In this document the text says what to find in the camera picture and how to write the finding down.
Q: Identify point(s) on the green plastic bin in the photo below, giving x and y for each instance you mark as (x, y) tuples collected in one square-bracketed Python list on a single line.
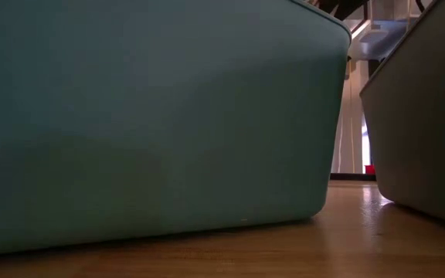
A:
[(130, 135)]

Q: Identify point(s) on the red background object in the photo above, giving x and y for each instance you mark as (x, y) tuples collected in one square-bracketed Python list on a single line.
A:
[(369, 170)]

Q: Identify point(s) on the blue-grey plastic bin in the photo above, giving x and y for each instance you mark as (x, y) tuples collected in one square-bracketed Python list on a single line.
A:
[(427, 135)]

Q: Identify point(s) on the black aluminium table frame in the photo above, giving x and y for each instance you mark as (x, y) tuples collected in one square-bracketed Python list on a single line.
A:
[(352, 177)]

